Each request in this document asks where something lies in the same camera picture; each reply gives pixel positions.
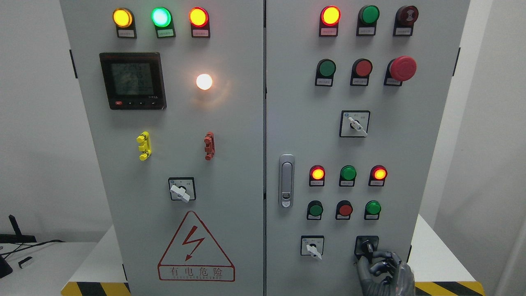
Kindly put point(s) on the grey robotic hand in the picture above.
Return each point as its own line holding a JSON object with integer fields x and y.
{"x": 388, "y": 277}

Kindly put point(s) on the black rotary knob switch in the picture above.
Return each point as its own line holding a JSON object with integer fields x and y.
{"x": 366, "y": 246}

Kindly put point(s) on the black yellow hazard tape right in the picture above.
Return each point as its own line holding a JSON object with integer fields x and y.
{"x": 455, "y": 288}

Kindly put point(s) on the black yellow hazard tape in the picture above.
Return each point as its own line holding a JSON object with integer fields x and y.
{"x": 455, "y": 288}
{"x": 96, "y": 289}

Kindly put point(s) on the green push button lower right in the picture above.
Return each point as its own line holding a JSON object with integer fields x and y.
{"x": 372, "y": 210}

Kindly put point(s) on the red push button lower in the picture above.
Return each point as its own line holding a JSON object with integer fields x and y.
{"x": 343, "y": 210}

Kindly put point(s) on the green push button lower left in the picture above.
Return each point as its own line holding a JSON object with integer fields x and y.
{"x": 314, "y": 210}

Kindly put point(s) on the red indicator middle right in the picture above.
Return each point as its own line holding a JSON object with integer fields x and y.
{"x": 377, "y": 177}

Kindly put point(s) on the green indicator middle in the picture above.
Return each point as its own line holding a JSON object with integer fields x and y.
{"x": 347, "y": 176}

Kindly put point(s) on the red lit indicator middle left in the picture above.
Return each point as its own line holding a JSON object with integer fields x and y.
{"x": 317, "y": 176}

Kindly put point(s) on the grey electrical cabinet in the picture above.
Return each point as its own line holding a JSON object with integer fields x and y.
{"x": 263, "y": 57}

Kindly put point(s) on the red high voltage warning sticker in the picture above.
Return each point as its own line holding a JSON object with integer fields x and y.
{"x": 194, "y": 255}

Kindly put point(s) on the red emergency stop button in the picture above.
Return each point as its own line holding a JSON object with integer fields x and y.
{"x": 400, "y": 70}

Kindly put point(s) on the red push button upper row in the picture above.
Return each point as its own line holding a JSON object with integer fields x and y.
{"x": 362, "y": 68}

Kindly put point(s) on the green push button upper row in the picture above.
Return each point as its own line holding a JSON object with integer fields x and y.
{"x": 326, "y": 69}

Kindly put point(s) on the red terminal connector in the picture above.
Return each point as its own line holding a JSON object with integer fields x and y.
{"x": 209, "y": 146}

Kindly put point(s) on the dark red buzzer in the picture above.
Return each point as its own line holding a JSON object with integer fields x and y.
{"x": 405, "y": 19}

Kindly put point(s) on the green indicator top right door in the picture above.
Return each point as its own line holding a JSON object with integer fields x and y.
{"x": 367, "y": 19}

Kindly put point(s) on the red lit indicator top right door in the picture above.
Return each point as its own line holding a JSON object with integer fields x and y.
{"x": 329, "y": 21}

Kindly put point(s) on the white glowing lamp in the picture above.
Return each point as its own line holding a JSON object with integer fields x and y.
{"x": 204, "y": 81}

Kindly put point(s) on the yellow terminal connector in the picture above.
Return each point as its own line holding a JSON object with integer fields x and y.
{"x": 144, "y": 145}

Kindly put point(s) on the black yellow hazard tape left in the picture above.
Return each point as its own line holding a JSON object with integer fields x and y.
{"x": 96, "y": 289}

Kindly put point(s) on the red orange indicator light left door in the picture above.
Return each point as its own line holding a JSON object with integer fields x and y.
{"x": 199, "y": 23}

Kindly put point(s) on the black digital power meter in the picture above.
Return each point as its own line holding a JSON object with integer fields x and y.
{"x": 133, "y": 80}

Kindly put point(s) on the green lit indicator light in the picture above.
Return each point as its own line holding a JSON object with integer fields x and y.
{"x": 163, "y": 22}

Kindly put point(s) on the small black white adapter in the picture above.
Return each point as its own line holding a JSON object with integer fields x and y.
{"x": 25, "y": 262}

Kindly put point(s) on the yellow indicator light top left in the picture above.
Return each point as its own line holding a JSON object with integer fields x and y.
{"x": 125, "y": 23}

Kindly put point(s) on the black antenna device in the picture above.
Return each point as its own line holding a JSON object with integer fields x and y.
{"x": 18, "y": 237}

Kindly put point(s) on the black monitor corner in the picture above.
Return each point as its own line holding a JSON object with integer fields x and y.
{"x": 5, "y": 268}

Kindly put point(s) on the white selector switch lower right door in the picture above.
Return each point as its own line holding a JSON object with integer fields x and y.
{"x": 312, "y": 246}

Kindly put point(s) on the white selector switch door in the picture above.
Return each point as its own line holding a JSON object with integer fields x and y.
{"x": 182, "y": 189}
{"x": 312, "y": 246}

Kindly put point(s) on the silver door handle lock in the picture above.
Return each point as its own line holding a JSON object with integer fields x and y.
{"x": 286, "y": 180}

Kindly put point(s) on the white selector switch upper right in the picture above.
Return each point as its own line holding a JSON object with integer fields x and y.
{"x": 354, "y": 123}

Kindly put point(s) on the white selector switch left door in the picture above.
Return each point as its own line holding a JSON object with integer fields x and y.
{"x": 182, "y": 189}

